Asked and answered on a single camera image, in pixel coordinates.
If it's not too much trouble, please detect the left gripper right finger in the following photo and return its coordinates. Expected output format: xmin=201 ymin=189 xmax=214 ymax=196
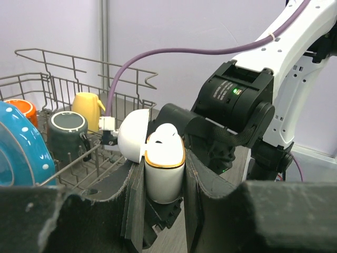
xmin=183 ymin=150 xmax=336 ymax=252

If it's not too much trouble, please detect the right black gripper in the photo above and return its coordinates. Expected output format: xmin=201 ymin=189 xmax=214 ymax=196
xmin=147 ymin=103 xmax=235 ymax=174

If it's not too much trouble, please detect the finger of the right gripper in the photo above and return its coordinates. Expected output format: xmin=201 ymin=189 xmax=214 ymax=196
xmin=143 ymin=197 xmax=183 ymax=249

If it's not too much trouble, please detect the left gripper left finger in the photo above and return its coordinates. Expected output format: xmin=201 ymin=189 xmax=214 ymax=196
xmin=1 ymin=161 xmax=145 ymax=252

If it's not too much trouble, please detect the white earbud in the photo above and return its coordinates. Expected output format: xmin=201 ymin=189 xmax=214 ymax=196
xmin=149 ymin=123 xmax=179 ymax=144

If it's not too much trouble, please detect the white charging case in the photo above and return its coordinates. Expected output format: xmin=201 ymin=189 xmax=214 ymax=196
xmin=117 ymin=109 xmax=186 ymax=205

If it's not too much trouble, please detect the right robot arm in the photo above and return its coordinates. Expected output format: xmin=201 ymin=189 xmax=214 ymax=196
xmin=148 ymin=1 xmax=336 ymax=252

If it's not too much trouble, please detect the blue plate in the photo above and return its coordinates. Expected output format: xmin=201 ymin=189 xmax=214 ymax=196
xmin=1 ymin=101 xmax=56 ymax=187

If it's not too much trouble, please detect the grey mug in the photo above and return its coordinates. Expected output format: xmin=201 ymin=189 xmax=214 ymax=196
xmin=47 ymin=111 xmax=91 ymax=166

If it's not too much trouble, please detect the orange mug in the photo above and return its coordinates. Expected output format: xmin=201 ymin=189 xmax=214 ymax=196
xmin=5 ymin=99 xmax=38 ymax=128

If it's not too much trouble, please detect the yellow mug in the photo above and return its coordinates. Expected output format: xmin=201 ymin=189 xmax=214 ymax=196
xmin=72 ymin=92 xmax=105 ymax=132

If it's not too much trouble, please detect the grey wire dish rack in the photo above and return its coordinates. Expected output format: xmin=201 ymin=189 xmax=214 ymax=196
xmin=0 ymin=48 xmax=158 ymax=190

